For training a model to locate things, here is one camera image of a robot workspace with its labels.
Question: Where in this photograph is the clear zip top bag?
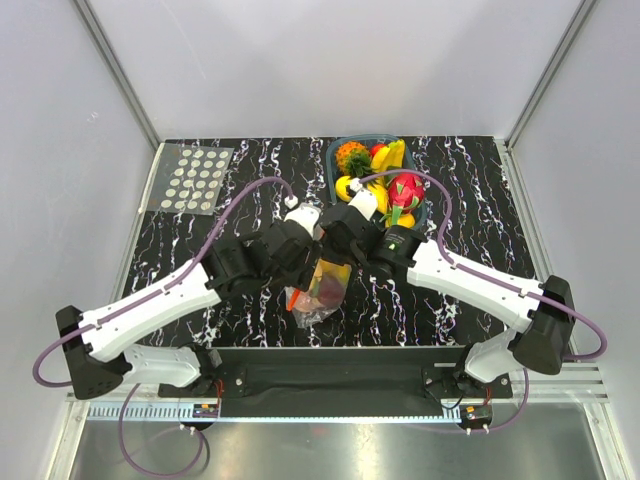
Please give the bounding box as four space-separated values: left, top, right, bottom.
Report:
285 260 352 329

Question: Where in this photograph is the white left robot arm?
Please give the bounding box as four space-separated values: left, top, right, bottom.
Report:
55 219 320 400

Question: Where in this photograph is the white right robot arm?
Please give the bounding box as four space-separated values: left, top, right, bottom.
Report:
319 203 575 397

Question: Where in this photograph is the yellow lemon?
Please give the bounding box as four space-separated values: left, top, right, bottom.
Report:
335 175 354 203

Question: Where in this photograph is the small yellow orange fruit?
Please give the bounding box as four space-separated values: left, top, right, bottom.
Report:
367 183 389 215

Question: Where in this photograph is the transparent blue plastic fruit tray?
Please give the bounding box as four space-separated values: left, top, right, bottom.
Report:
325 134 429 230

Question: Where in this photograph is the pink dragon fruit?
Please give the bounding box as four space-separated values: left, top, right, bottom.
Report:
376 173 425 228

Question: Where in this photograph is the orange pineapple toy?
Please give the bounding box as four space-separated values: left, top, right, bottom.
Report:
335 141 375 178

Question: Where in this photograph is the red apple behind bananas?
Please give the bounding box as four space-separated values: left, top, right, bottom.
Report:
370 144 385 156

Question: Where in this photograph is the yellow banana bunch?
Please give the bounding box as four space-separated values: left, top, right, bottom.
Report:
370 139 406 173

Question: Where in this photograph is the clear sheet with white dots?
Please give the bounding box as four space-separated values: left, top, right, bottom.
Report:
139 143 234 216

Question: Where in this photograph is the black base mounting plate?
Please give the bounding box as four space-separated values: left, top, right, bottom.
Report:
158 344 514 401

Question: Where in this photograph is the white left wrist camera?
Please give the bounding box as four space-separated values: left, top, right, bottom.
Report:
284 203 321 240

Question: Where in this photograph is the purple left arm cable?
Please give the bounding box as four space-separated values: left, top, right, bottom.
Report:
31 176 300 477

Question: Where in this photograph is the white slotted cable duct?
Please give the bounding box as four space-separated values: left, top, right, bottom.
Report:
88 401 461 424

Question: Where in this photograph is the aluminium frame rail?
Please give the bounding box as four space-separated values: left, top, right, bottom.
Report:
66 362 610 403

